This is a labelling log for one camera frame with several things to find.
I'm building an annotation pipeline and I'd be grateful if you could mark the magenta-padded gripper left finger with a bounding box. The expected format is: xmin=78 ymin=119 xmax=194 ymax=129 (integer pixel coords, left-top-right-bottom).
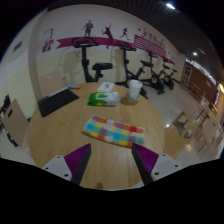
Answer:
xmin=42 ymin=143 xmax=92 ymax=186

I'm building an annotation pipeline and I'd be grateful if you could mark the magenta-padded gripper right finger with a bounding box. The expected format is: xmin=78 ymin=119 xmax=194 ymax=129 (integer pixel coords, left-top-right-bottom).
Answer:
xmin=131 ymin=143 xmax=183 ymax=185

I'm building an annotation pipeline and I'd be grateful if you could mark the colourful checkered towel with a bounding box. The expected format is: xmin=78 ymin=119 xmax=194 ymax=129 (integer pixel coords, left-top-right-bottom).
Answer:
xmin=82 ymin=114 xmax=146 ymax=148

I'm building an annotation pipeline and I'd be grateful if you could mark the group of wooden chairs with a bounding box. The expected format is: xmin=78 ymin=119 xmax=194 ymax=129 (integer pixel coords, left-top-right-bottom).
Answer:
xmin=164 ymin=83 xmax=224 ymax=158

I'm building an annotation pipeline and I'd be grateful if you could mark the black tablet with cover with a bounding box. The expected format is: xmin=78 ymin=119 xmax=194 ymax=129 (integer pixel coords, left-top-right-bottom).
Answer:
xmin=37 ymin=86 xmax=80 ymax=118

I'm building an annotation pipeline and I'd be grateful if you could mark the brown tape roll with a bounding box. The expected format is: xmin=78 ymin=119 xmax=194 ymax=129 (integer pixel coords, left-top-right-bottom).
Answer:
xmin=120 ymin=95 xmax=139 ymax=106

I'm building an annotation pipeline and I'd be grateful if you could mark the green white wet wipes pack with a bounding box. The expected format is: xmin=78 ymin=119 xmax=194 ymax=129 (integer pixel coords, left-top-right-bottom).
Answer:
xmin=87 ymin=91 xmax=120 ymax=107

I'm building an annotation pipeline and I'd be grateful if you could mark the wooden chair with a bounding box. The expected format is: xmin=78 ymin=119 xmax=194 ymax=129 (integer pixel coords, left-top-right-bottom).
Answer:
xmin=1 ymin=98 xmax=30 ymax=148
xmin=39 ymin=71 xmax=66 ymax=98

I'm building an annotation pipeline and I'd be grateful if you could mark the white paper cup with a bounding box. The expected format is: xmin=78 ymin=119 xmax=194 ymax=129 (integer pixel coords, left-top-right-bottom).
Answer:
xmin=127 ymin=79 xmax=144 ymax=100

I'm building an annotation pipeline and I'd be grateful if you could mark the blue orange marker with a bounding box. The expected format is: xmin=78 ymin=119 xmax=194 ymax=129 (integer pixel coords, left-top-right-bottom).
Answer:
xmin=67 ymin=83 xmax=83 ymax=90

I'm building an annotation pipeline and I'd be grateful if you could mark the small white box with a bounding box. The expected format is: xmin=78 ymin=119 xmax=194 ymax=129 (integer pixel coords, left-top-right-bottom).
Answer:
xmin=96 ymin=81 xmax=115 ymax=93

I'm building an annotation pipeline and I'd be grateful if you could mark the black spin bike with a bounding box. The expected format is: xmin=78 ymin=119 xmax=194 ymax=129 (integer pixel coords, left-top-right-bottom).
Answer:
xmin=146 ymin=49 xmax=167 ymax=96
xmin=114 ymin=40 xmax=158 ymax=89
xmin=161 ymin=58 xmax=178 ymax=90

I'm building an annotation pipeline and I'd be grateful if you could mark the black upright exercise bike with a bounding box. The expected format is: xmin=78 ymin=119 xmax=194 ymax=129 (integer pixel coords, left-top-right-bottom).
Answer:
xmin=71 ymin=36 xmax=114 ymax=84

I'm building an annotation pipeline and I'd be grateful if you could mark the wall poster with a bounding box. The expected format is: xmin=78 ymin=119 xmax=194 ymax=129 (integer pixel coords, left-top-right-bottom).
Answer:
xmin=41 ymin=28 xmax=55 ymax=53

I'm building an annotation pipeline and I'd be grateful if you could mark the dark wall sign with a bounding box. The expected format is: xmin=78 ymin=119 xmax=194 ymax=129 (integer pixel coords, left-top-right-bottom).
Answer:
xmin=13 ymin=41 xmax=24 ymax=53

